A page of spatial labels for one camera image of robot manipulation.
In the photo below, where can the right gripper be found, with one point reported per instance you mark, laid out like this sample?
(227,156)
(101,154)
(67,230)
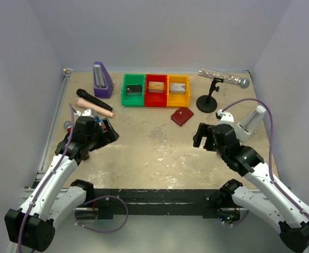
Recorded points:
(203,129)

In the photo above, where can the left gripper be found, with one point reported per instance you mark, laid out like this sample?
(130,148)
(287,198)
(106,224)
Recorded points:
(111,135)

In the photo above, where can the red leather card holder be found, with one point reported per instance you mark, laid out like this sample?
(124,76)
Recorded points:
(181,116)

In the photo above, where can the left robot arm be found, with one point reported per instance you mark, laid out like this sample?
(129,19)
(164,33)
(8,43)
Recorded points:
(34,223)

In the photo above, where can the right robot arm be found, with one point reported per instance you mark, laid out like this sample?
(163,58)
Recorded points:
(275,203)

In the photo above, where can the black card stack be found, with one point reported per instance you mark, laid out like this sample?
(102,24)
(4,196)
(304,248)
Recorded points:
(134,90)

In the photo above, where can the silver card stack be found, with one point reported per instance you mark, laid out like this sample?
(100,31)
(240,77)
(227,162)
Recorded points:
(177,88)

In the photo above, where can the gold card stack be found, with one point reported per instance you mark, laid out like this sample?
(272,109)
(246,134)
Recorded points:
(156,87)

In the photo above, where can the blue toy brick block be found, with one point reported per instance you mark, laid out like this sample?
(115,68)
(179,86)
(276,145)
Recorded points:
(101,123)

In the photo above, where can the black microphone stand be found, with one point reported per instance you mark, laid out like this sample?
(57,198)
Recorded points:
(206,103)

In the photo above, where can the white metronome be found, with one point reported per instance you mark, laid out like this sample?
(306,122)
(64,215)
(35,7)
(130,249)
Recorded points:
(248,126)

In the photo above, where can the yellow plastic bin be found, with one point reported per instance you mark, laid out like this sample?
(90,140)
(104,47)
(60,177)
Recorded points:
(178,100)

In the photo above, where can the pink microphone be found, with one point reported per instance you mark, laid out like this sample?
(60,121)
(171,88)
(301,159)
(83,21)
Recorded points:
(86,104)

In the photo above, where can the red glitter microphone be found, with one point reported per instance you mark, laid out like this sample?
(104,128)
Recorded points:
(68,125)

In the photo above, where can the purple metronome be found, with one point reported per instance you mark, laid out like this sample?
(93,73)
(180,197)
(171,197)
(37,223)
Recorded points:
(103,84)

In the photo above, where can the black microphone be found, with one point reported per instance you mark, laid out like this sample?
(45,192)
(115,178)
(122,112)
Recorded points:
(86,96)

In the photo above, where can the red plastic bin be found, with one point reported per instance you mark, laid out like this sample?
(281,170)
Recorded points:
(155,94)

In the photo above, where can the green plastic bin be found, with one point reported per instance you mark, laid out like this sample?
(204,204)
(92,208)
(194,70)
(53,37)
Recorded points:
(133,79)

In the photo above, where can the silver glitter microphone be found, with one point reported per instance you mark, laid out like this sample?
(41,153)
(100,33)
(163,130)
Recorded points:
(241,82)

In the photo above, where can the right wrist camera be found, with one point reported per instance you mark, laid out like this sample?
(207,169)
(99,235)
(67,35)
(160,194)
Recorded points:
(224,117)

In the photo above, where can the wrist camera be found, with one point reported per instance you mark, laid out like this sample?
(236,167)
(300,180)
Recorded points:
(224,117)
(88,112)

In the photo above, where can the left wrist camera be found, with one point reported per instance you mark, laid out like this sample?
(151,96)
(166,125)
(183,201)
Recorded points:
(88,112)

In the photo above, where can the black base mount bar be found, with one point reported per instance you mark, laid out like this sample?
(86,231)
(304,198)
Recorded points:
(207,203)

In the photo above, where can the aluminium frame rail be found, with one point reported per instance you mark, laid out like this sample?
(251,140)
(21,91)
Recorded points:
(43,165)

